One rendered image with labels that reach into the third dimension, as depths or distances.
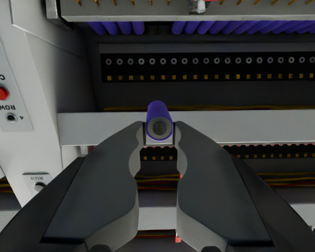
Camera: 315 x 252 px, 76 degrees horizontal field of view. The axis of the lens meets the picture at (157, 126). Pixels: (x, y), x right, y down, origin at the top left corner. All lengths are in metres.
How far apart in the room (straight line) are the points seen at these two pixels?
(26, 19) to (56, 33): 0.06
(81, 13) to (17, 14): 0.07
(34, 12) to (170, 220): 0.37
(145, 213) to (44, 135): 0.22
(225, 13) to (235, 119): 0.13
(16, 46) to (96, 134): 0.13
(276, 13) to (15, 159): 0.39
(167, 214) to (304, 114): 0.27
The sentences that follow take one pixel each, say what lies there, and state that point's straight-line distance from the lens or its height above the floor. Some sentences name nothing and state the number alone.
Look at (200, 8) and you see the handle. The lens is 0.24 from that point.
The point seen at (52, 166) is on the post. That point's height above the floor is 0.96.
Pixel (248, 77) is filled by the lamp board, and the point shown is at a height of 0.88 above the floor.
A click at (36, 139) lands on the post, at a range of 0.32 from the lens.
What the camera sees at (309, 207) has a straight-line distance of 0.50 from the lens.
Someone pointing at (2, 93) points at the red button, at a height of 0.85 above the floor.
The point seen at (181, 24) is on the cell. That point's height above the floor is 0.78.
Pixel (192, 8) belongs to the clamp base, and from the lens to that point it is 0.26.
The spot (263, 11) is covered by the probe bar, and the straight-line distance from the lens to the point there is 0.30.
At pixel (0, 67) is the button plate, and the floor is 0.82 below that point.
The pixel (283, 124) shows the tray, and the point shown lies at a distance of 0.33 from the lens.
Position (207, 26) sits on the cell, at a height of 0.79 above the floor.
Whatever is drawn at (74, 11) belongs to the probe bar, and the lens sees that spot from 0.29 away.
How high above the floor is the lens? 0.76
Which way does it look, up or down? 30 degrees up
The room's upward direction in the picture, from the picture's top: 180 degrees clockwise
